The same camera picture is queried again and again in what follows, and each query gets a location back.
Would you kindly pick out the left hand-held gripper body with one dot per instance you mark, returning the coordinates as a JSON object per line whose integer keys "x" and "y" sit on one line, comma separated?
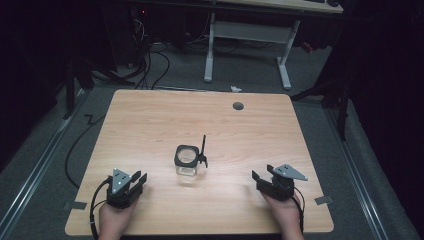
{"x": 120, "y": 191}

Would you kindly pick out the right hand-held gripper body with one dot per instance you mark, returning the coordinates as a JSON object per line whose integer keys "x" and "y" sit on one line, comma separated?
{"x": 280, "y": 183}

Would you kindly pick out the clear jar with black lid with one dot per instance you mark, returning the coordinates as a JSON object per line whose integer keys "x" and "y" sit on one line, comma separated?
{"x": 188, "y": 159}

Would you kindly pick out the person's left hand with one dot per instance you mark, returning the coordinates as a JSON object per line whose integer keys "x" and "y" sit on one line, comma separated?
{"x": 115, "y": 219}

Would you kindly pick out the person's right hand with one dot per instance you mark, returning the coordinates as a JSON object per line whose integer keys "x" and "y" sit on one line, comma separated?
{"x": 285, "y": 216}

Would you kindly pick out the grey tape strip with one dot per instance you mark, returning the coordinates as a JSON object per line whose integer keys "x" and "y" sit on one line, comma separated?
{"x": 77, "y": 205}
{"x": 323, "y": 200}

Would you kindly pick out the white crumpled paper scrap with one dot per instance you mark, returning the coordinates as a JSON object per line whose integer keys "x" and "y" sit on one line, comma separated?
{"x": 235, "y": 89}

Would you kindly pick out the black metal stand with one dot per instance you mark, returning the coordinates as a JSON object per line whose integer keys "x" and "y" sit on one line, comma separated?
{"x": 333, "y": 96}
{"x": 75, "y": 83}

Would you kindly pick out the white-legged desk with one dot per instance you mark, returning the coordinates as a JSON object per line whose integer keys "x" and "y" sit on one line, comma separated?
{"x": 250, "y": 33}

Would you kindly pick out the aluminium floor rail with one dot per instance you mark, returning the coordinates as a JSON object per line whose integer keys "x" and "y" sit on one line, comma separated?
{"x": 358, "y": 176}
{"x": 33, "y": 166}

